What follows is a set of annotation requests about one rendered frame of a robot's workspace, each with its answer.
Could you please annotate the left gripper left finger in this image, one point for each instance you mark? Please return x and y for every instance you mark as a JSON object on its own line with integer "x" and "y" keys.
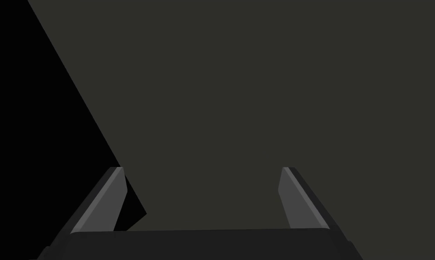
{"x": 105, "y": 206}

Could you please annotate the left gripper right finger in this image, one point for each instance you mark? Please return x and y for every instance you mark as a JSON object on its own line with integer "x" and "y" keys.
{"x": 300, "y": 206}

